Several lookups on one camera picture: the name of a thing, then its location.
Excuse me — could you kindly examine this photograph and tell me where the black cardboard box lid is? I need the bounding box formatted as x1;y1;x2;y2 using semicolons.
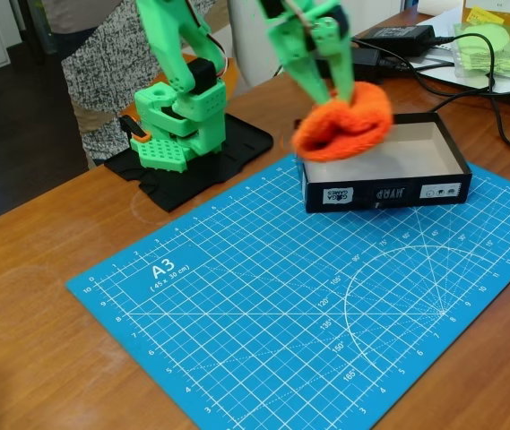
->
293;111;473;214

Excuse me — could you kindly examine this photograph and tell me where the red white black servo wire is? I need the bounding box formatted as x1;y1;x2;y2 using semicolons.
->
186;0;231;78

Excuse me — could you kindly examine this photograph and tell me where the person in speckled dress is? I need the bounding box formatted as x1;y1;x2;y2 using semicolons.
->
41;0;238;170

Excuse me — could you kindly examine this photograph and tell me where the blue cutting mat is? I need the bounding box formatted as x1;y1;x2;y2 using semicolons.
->
65;154;510;430

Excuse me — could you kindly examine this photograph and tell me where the large black power adapter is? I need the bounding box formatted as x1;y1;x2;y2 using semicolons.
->
349;46;382;84

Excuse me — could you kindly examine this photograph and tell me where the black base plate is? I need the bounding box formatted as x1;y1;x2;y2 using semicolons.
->
103;112;275;213

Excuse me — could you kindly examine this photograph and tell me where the black cable over bag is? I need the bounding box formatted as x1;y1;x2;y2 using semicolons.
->
431;31;510;148

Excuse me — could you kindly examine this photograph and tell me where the flat black power adapter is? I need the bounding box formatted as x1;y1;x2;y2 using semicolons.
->
359;24;437;57

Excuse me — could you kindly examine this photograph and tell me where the plastic bag of green parts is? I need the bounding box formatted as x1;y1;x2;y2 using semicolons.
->
453;21;510;80

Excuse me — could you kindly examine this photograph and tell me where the long looping black cable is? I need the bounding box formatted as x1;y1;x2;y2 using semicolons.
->
352;38;510;113

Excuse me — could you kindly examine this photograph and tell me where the orange terry cloth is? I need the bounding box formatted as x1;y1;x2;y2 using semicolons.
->
290;82;393;163

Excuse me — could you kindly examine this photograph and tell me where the orange and black clamp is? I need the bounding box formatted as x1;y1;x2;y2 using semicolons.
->
118;115;151;144

